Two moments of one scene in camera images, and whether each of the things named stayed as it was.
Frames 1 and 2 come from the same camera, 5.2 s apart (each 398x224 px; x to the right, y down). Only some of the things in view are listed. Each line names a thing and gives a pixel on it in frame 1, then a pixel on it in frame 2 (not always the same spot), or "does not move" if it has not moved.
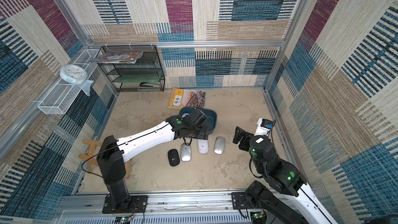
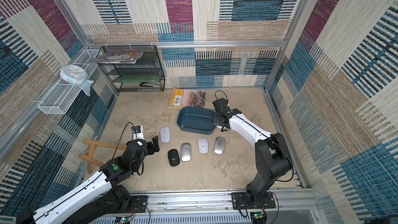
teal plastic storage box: [185, 112] does not move
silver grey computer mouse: [219, 145] does not move
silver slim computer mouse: [185, 152] does not move
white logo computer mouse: [203, 147] does not move
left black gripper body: [200, 133] to [136, 167]
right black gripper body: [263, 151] to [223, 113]
